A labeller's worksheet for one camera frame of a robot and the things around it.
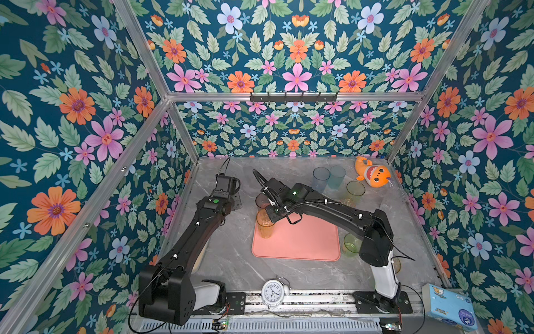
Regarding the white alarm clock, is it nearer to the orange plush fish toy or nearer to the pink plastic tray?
the pink plastic tray

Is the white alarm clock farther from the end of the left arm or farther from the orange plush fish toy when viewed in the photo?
the orange plush fish toy

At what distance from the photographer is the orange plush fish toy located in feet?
3.39

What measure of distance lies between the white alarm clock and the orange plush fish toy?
2.13 ft

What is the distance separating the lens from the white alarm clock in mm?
731

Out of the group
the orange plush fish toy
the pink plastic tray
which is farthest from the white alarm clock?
the orange plush fish toy
